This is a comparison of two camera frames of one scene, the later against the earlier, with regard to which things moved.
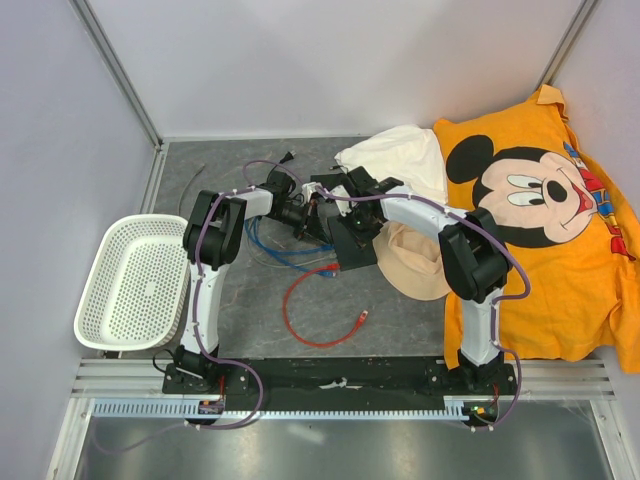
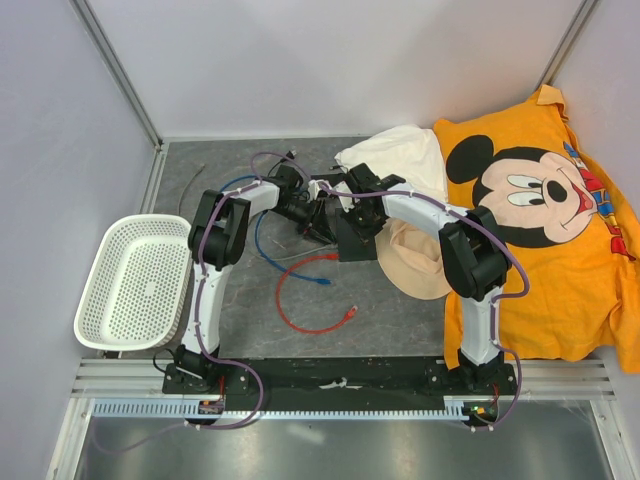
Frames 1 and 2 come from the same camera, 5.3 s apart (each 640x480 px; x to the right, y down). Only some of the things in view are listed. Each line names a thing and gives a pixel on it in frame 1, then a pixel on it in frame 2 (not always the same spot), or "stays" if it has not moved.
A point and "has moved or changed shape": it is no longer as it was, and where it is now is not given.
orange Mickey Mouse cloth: [572, 250] stays
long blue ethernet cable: [284, 260] has moved or changed shape
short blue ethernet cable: [320, 247] to [242, 177]
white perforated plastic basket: [136, 290] stays
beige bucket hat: [411, 262] stays
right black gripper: [345, 219] stays
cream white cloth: [411, 154] stays
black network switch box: [350, 255] has moved or changed shape
